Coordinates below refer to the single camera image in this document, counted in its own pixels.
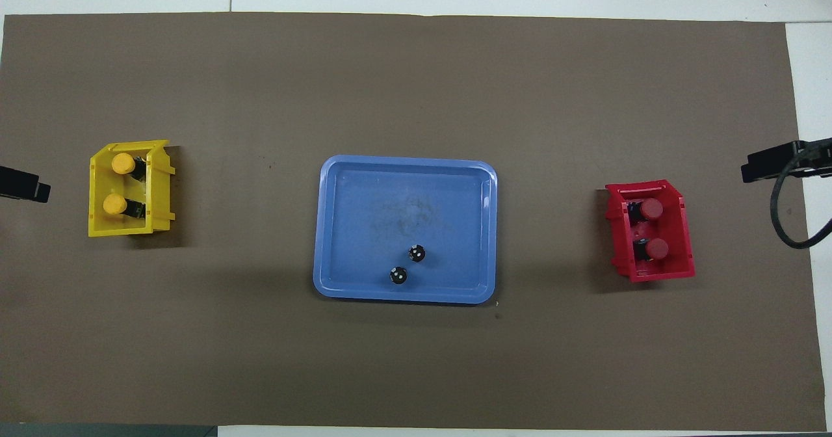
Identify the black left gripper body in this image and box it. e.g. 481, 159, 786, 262
0, 166, 40, 199

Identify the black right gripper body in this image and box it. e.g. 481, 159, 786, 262
790, 137, 832, 179

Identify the yellow push button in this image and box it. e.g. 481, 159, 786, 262
103, 193, 145, 220
110, 153, 147, 181

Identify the red push button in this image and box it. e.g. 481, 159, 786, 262
627, 198, 665, 224
632, 237, 670, 263

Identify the blue plastic tray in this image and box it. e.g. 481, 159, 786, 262
313, 155, 499, 305

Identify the yellow plastic bin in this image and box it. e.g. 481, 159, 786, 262
88, 140, 176, 238

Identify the red plastic bin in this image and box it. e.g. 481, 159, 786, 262
604, 179, 696, 284

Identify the brown table mat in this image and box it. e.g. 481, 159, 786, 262
0, 12, 826, 432

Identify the black cable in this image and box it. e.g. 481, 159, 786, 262
770, 143, 832, 250

